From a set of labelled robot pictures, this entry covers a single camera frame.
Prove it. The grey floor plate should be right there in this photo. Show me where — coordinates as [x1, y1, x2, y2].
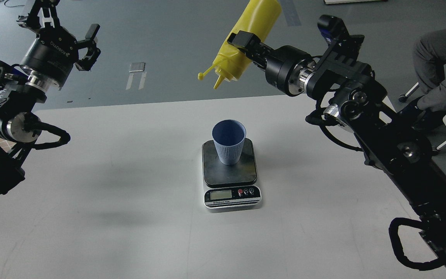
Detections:
[129, 62, 146, 74]

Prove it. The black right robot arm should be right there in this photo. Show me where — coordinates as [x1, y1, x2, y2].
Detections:
[226, 15, 446, 271]

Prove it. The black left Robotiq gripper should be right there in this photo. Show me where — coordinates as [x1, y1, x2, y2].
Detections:
[17, 0, 101, 87]

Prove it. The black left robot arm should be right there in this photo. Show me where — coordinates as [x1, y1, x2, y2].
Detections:
[0, 0, 101, 195]

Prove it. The seated person in grey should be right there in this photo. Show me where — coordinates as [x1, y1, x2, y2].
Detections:
[398, 29, 446, 129]

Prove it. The yellow squeeze bottle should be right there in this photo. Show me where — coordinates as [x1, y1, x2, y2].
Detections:
[197, 0, 282, 90]

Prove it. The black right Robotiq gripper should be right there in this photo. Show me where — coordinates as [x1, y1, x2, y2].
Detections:
[227, 30, 312, 96]

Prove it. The black digital kitchen scale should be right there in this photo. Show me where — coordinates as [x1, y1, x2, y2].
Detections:
[202, 138, 262, 211]

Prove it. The blue ribbed plastic cup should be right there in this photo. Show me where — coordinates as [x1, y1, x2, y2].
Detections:
[212, 119, 247, 165]

